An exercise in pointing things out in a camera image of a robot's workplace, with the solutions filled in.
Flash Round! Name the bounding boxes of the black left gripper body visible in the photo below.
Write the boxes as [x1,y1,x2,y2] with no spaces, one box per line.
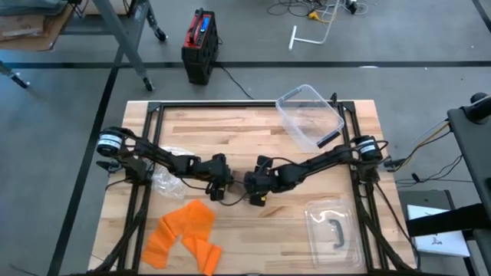
[199,153,235,191]

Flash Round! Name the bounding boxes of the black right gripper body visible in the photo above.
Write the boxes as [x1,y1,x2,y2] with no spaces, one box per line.
[243,155,283,196]

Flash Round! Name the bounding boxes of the clear plastic bin black handles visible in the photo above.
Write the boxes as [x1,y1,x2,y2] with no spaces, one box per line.
[275,84,345,153]

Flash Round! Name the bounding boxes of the orange elastic bandage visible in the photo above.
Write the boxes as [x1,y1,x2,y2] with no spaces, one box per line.
[140,199,222,276]

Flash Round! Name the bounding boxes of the clear plastic bag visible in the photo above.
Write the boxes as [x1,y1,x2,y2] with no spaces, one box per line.
[151,145,195,200]

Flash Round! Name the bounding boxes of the black clamp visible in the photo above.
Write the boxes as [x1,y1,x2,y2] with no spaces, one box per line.
[95,159,120,174]

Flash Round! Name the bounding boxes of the red black power station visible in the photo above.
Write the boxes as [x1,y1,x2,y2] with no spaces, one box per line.
[180,7,220,86]

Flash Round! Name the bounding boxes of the white T-shaped pipe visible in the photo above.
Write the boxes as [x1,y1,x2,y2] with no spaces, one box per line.
[288,0,342,51]

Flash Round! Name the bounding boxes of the grey metal table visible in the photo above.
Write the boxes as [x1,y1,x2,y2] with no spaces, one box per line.
[61,0,169,92]

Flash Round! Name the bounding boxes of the grey flat box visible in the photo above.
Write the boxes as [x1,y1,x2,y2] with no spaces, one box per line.
[398,189,456,215]

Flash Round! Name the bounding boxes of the white paper box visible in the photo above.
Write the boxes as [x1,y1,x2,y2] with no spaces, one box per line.
[406,204,471,258]

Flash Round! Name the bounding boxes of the black grey side desk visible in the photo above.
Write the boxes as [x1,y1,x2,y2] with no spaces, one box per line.
[406,91,491,276]

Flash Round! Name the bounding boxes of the grey caster leg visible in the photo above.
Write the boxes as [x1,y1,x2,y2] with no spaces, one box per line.
[0,61,31,90]

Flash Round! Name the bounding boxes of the cardboard box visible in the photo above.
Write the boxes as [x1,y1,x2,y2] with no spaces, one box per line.
[0,3,74,53]

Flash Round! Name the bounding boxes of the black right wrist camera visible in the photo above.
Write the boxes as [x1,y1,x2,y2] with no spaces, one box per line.
[249,193,268,208]

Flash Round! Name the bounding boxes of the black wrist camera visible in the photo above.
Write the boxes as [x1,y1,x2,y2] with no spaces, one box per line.
[249,193,268,208]
[209,186,226,202]

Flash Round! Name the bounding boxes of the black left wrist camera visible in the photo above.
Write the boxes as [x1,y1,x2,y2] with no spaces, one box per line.
[209,186,226,202]

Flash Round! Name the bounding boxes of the black table frame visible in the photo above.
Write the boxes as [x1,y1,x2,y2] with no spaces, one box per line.
[87,100,421,276]

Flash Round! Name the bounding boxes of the clear plastic lid black handle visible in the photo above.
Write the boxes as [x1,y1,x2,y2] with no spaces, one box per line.
[305,199,365,269]

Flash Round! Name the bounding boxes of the black floor power cable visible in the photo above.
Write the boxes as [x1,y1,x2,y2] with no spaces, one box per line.
[216,63,255,100]

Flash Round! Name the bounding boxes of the loose side cables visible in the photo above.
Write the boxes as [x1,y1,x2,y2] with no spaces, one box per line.
[383,118,475,189]

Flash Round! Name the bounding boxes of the tangled floor cables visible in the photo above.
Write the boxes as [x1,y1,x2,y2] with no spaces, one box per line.
[266,0,369,18]

